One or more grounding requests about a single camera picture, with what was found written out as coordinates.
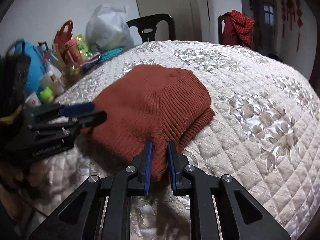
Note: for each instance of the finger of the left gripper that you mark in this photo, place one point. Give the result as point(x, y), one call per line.
point(78, 121)
point(45, 113)

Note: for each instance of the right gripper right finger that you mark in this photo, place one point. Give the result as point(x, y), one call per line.
point(220, 207)

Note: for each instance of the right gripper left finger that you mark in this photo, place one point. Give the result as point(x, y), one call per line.
point(100, 207)

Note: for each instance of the rust red knitted sweater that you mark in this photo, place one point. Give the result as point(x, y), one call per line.
point(150, 103)

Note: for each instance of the floral paper cup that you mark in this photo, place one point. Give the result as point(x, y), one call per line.
point(32, 100)

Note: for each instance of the green frog bottle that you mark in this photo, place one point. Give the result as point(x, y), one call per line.
point(47, 96)

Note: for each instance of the glass jar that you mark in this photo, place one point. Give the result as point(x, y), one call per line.
point(72, 73)

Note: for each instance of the blue bag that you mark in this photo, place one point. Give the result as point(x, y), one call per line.
point(36, 68)

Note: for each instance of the green drink carton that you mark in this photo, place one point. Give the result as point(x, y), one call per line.
point(83, 48)

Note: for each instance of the teal comb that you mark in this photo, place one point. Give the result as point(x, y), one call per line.
point(108, 55)

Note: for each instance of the pink bottle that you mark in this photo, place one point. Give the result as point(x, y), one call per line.
point(72, 51)

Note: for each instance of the red gift bag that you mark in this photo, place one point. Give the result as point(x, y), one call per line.
point(63, 35)

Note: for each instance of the white plastic bag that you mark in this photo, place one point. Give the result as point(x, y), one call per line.
point(107, 29)

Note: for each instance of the black chair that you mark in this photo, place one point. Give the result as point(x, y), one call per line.
point(147, 26)

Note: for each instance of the red garment on chair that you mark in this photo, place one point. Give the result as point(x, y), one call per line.
point(238, 30)

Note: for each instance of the red wall decoration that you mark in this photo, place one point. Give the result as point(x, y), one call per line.
point(291, 12)

